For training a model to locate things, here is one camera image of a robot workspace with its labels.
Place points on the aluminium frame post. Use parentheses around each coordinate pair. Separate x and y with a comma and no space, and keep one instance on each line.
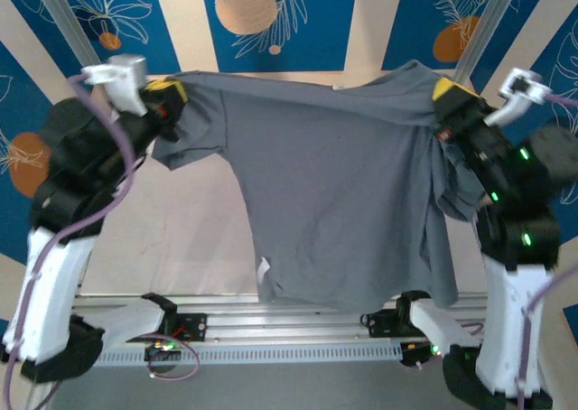
(487,21)
(68,17)

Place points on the aluminium base frame rail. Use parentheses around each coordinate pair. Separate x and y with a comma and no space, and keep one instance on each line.
(280,324)

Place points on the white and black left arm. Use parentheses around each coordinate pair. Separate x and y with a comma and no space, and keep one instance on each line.
(49,292)

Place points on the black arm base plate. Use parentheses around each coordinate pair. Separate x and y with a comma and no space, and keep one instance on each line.
(377,324)
(194,326)

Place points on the circuit board with green light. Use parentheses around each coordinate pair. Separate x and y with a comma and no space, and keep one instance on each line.
(162,349)
(417,353)

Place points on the grey t-shirt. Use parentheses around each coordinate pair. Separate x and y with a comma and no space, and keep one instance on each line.
(325,179)

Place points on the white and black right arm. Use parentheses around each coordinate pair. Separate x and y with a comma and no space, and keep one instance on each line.
(515,319)

